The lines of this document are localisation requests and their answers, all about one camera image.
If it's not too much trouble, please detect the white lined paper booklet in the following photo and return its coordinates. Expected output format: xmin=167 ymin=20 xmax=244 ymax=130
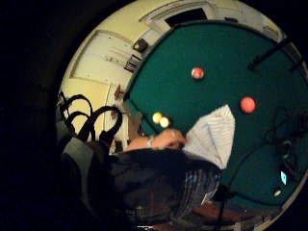
xmin=182 ymin=104 xmax=237 ymax=170

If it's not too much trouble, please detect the yellow and white ball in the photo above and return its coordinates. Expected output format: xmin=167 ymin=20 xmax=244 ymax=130
xmin=159 ymin=116 xmax=172 ymax=129

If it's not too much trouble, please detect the the person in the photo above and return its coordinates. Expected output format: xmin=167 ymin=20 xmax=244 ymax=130
xmin=107 ymin=147 xmax=227 ymax=231

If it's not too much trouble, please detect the white door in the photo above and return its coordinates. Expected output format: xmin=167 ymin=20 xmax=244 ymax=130
xmin=69 ymin=29 xmax=142 ymax=88

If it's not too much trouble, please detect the red and white striped ball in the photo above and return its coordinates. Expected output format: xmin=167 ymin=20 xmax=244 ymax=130
xmin=191 ymin=66 xmax=206 ymax=81

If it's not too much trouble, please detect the device with blue screen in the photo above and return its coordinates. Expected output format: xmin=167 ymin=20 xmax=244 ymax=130
xmin=279 ymin=169 xmax=289 ymax=187

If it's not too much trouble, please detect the long black rod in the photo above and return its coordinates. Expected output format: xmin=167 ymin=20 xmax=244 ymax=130
xmin=247 ymin=38 xmax=293 ymax=71

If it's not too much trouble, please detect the black striped wall vent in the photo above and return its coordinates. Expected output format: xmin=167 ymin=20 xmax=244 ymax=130
xmin=123 ymin=54 xmax=142 ymax=73

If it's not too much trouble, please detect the brown wall box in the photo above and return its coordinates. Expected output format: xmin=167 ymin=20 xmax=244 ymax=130
xmin=133 ymin=38 xmax=149 ymax=54

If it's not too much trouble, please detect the black cables bundle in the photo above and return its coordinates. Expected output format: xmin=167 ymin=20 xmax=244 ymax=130
xmin=263 ymin=107 xmax=308 ymax=181

